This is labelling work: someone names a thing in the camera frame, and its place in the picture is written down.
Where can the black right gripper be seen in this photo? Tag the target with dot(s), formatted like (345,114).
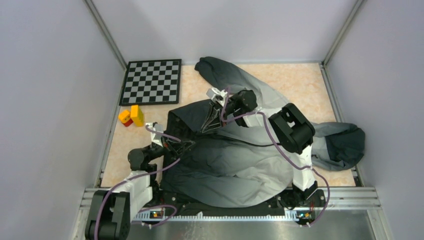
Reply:
(213,120)

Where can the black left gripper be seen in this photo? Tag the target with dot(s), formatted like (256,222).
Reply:
(180,147)

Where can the grey gradient zip jacket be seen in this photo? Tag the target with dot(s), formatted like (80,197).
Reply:
(234,164)

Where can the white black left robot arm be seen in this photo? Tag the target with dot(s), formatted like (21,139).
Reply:
(112,211)

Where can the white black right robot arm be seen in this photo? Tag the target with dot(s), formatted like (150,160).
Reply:
(288,129)

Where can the yellow toy block house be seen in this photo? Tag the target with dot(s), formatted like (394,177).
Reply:
(134,116)

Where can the black white chessboard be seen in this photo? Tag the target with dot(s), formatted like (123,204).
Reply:
(151,82)

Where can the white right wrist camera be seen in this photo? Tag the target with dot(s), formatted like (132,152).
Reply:
(217,96)

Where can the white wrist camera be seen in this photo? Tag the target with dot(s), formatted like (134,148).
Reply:
(217,96)
(156,132)

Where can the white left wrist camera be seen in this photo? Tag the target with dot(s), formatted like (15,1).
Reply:
(156,132)

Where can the aluminium front rail frame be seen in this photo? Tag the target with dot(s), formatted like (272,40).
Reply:
(329,205)

